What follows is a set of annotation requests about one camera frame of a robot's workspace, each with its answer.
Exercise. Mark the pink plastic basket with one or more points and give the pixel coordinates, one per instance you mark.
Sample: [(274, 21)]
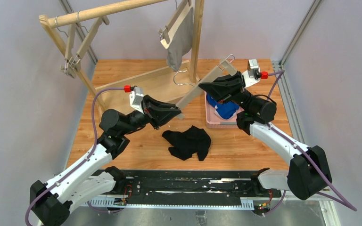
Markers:
[(214, 122)]

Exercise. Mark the wooden hanger with grey underwear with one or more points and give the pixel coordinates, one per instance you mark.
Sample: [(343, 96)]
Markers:
[(184, 15)]

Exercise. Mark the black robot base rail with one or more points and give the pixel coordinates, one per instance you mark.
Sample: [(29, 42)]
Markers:
[(194, 189)]

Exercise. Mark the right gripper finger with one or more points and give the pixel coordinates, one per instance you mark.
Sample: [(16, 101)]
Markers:
[(227, 81), (221, 95)]

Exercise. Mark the grey underwear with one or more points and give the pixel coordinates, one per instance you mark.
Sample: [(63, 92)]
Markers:
[(181, 43)]

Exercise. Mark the empty wooden hanger left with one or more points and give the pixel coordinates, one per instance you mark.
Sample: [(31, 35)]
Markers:
[(66, 69)]

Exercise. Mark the blue white underwear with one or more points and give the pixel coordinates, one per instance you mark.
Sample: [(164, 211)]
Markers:
[(224, 111)]

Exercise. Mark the black underwear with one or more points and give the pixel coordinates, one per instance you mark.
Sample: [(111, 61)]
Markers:
[(185, 144)]

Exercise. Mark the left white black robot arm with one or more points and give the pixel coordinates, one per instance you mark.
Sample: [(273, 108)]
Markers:
[(53, 201)]

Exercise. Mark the aluminium frame post left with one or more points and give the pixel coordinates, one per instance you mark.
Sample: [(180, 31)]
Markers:
[(81, 30)]

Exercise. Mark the aluminium frame post right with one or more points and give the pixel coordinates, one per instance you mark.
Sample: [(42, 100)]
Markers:
[(284, 83)]

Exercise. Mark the wooden clothes rack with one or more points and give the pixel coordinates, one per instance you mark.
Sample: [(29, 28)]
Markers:
[(132, 42)]

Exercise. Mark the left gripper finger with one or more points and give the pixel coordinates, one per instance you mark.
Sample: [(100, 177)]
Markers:
[(163, 116), (150, 102)]

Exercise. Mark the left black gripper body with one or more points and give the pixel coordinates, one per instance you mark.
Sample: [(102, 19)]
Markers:
[(149, 110)]

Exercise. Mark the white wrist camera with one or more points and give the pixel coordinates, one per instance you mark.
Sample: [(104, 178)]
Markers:
[(136, 97), (251, 75)]

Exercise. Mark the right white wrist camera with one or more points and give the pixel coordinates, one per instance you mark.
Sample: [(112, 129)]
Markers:
[(251, 75)]

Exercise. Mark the wooden clip hanger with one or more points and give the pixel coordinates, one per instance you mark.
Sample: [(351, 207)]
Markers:
[(86, 43)]

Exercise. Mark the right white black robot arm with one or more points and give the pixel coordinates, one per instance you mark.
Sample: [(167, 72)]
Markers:
[(308, 170)]

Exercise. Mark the aluminium frame post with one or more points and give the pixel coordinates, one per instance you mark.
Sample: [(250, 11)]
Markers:
[(284, 83), (81, 30)]

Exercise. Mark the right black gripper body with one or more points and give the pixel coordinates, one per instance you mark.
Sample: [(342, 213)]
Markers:
[(240, 86)]

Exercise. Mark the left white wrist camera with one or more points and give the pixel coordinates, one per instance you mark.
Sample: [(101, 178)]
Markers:
[(136, 97)]

